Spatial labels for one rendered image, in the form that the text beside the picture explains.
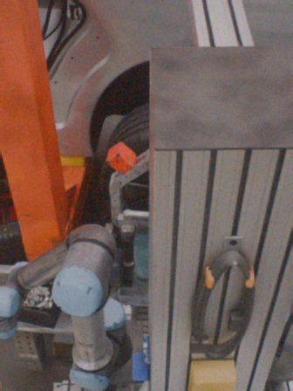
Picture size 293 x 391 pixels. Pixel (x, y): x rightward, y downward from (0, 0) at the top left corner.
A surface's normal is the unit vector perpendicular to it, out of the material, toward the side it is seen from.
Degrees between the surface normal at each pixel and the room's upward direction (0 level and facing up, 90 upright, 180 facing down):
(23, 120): 90
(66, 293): 83
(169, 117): 0
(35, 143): 90
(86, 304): 82
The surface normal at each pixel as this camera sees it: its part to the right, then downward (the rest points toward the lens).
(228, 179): 0.02, 0.72
